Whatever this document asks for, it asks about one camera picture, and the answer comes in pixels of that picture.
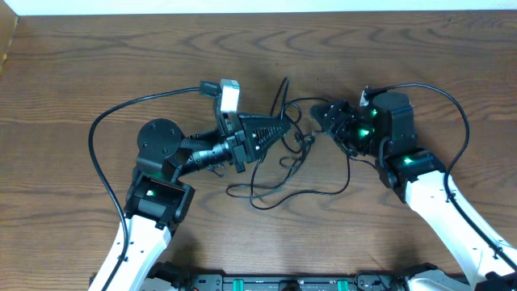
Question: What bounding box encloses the black USB cable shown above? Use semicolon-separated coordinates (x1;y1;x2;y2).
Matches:
225;76;352;211

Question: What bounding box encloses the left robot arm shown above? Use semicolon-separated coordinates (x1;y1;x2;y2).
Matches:
90;113;291;290

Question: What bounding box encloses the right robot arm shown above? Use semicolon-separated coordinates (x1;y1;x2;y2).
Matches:
310;90;516;290

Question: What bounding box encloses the right camera black cable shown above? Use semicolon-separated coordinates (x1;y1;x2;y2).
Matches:
363;82;517;272

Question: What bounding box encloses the camera black cable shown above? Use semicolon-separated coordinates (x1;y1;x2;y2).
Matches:
87;86;203;291
363;82;517;272

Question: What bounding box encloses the left camera black cable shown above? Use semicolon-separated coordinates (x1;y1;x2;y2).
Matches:
87;86;203;291

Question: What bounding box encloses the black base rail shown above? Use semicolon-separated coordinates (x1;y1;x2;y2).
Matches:
88;261;469;291

